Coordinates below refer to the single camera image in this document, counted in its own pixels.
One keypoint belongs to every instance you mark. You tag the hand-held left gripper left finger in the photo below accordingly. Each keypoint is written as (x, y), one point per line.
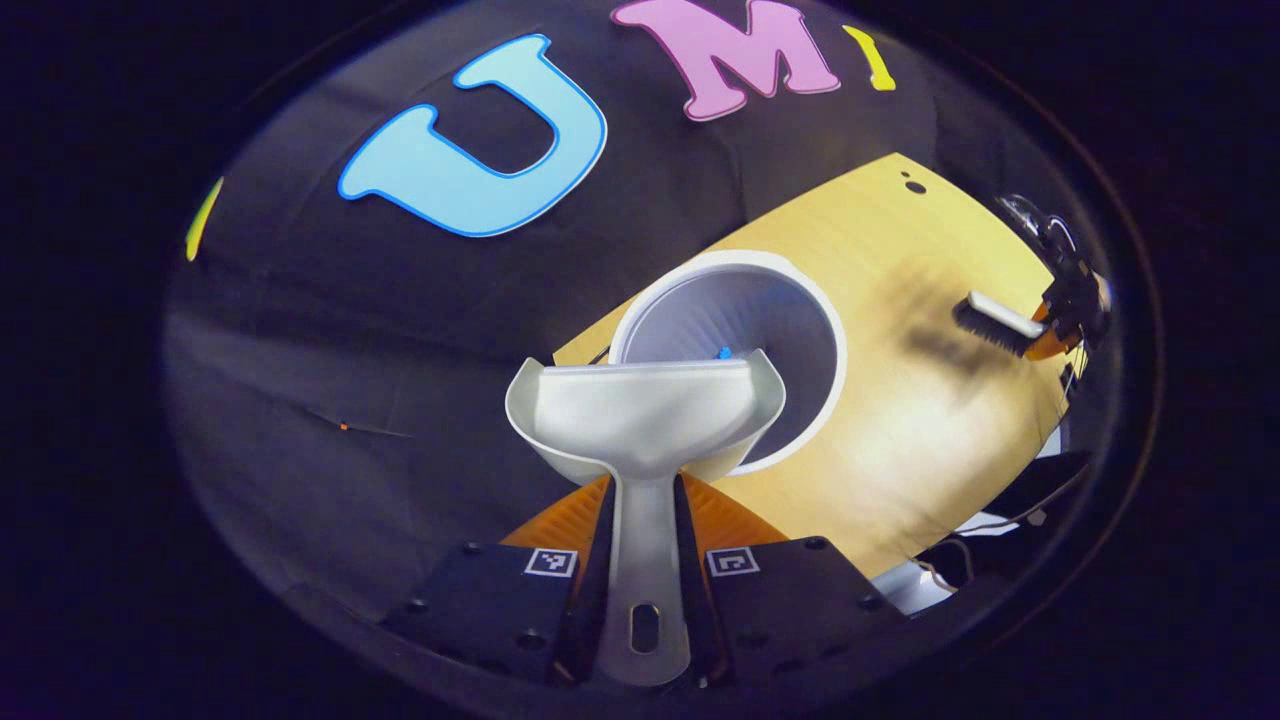
(480, 600)

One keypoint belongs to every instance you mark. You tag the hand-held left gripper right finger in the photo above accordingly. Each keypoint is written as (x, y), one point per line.
(790, 600)

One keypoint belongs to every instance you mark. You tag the white plastic dustpan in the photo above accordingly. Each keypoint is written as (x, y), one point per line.
(640, 410)

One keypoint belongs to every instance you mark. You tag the white ribbed garbage bin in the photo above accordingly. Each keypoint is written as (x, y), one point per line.
(700, 310)

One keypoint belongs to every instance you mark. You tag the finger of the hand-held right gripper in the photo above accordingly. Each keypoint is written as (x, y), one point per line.
(1052, 335)

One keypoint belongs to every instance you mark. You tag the small white broom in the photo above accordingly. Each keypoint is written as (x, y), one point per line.
(1005, 315)

